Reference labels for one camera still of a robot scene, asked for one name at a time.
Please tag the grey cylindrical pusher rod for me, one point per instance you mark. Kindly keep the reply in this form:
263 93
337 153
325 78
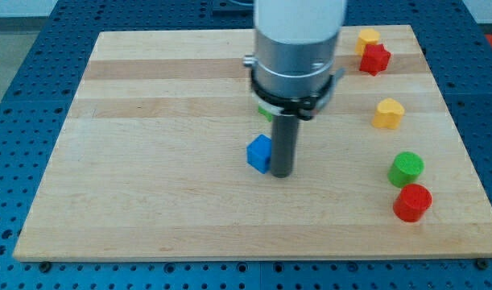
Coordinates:
284 132

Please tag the blue cube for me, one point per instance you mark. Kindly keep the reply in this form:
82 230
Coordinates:
258 153

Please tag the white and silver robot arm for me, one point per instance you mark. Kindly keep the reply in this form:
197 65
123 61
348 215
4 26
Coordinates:
291 74

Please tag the green star block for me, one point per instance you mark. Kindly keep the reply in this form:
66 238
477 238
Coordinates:
265 113

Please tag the red star block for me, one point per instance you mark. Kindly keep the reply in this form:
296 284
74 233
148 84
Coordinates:
375 59

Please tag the yellow heart block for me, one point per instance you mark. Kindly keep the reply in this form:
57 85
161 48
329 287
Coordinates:
388 114

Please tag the yellow hexagon block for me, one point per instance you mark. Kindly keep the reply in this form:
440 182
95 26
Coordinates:
366 36

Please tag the green cylinder block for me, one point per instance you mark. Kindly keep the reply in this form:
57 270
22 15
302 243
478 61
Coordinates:
407 166

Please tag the wooden board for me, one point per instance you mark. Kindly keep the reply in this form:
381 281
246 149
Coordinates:
150 164

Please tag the red cylinder block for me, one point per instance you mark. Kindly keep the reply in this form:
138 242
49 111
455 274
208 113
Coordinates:
412 202

